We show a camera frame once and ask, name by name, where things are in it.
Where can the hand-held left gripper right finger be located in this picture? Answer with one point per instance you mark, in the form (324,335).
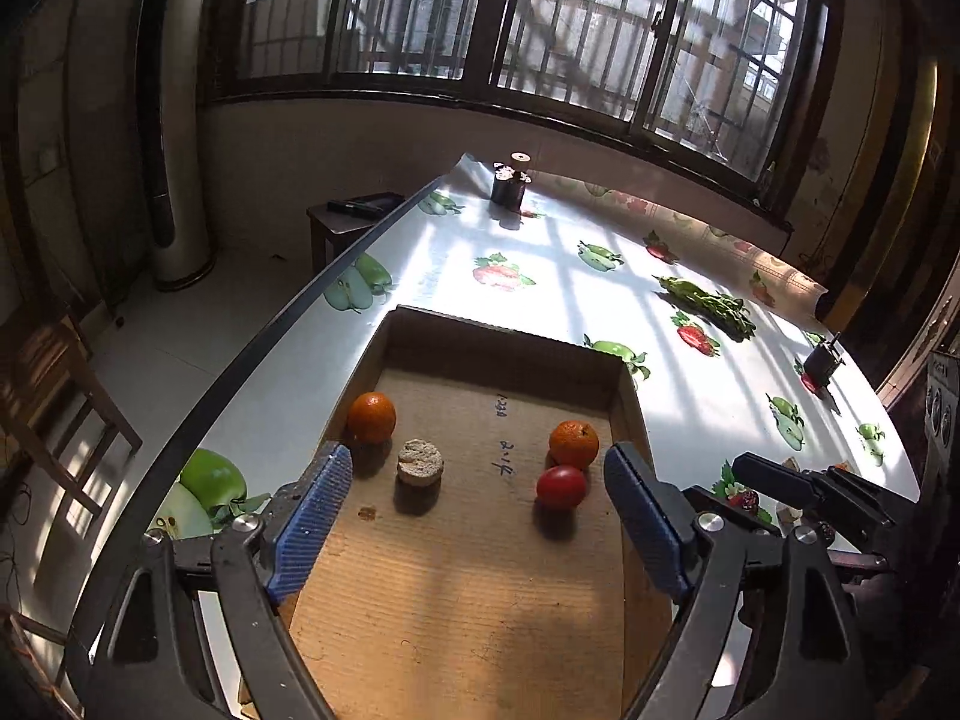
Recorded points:
(645,521)

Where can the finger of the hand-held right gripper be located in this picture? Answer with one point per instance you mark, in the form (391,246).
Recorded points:
(780,481)

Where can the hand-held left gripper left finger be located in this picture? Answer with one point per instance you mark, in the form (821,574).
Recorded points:
(315,521)

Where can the shallow cardboard box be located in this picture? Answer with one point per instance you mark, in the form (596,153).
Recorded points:
(465,600)

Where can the red tomato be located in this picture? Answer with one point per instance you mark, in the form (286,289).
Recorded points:
(561,487)

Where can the orange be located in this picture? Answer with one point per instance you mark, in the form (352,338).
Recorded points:
(574,444)
(371,417)

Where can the small black clip stand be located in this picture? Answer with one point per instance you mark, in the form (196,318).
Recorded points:
(823,364)

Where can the green bean bunch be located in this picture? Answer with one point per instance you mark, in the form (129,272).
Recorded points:
(709,305)

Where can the fruit print tablecloth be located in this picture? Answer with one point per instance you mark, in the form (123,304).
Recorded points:
(555,255)

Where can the wooden chair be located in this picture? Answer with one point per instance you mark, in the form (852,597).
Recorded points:
(52,405)

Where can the small dark side table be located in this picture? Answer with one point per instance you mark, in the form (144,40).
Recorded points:
(352,221)

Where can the wooden floor rack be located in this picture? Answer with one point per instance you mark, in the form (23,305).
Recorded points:
(30,660)

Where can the black remote control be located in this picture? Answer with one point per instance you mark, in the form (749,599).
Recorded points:
(360,204)

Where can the dark jar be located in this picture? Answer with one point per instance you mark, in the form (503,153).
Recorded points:
(508,191)

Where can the white tower air conditioner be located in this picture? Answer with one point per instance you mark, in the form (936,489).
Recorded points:
(180,165)

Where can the tan thread spool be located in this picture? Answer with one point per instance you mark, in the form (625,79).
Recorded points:
(519,160)

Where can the barred window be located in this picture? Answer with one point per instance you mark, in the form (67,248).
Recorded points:
(525,15)

